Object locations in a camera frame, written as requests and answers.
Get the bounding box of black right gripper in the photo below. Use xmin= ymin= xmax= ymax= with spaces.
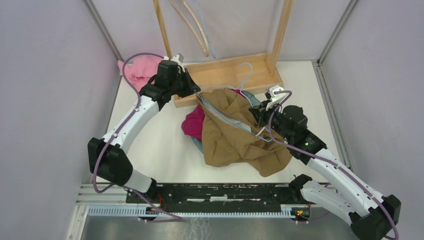
xmin=249 ymin=98 xmax=293 ymax=143

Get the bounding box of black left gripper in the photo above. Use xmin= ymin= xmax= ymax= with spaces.
xmin=169 ymin=68 xmax=201 ymax=99

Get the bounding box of brown skirt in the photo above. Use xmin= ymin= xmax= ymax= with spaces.
xmin=197 ymin=88 xmax=292 ymax=177

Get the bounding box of magenta cloth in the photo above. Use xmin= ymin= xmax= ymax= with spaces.
xmin=181 ymin=88 xmax=256 ymax=144

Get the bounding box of wooden clothes rack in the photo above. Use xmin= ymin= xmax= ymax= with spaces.
xmin=152 ymin=0 xmax=294 ymax=109

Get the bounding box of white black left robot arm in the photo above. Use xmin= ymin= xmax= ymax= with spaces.
xmin=87 ymin=54 xmax=200 ymax=204

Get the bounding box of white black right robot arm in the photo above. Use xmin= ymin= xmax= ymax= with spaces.
xmin=249 ymin=101 xmax=401 ymax=240

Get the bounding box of beige wooden hanger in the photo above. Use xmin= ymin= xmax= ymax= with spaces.
xmin=169 ymin=0 xmax=211 ymax=57

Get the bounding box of teal plastic basket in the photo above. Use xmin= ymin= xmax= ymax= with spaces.
xmin=191 ymin=91 xmax=261 ymax=154

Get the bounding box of pink crumpled cloth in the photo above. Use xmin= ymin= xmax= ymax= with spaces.
xmin=124 ymin=54 xmax=163 ymax=92

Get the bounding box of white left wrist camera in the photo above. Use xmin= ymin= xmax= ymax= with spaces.
xmin=163 ymin=53 xmax=186 ymax=72

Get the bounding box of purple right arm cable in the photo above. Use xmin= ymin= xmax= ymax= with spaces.
xmin=267 ymin=90 xmax=400 ymax=240

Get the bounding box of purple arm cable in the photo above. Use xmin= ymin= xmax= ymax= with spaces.
xmin=92 ymin=52 xmax=185 ymax=223
xmin=267 ymin=90 xmax=400 ymax=240

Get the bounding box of white slotted cable duct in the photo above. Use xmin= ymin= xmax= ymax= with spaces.
xmin=87 ymin=205 xmax=306 ymax=219

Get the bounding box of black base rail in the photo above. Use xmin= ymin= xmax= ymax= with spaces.
xmin=144 ymin=183 xmax=310 ymax=214

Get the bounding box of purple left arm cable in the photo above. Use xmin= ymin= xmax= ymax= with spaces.
xmin=92 ymin=52 xmax=185 ymax=223

